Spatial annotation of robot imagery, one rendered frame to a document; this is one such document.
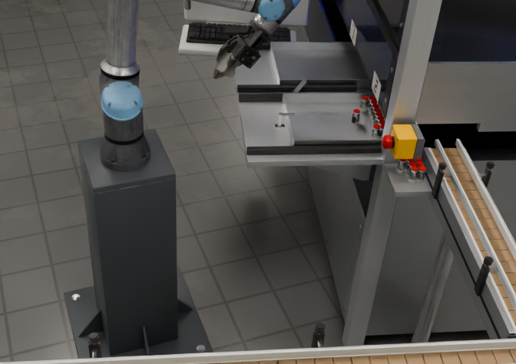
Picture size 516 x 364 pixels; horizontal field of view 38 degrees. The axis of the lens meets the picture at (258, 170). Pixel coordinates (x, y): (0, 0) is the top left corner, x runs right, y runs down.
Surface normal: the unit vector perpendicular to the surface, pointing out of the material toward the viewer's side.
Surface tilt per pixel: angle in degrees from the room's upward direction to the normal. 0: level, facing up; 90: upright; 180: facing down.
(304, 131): 0
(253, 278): 0
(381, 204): 90
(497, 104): 90
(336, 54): 0
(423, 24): 90
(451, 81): 90
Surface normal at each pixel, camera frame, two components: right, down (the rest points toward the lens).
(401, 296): 0.11, 0.62
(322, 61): 0.06, -0.79
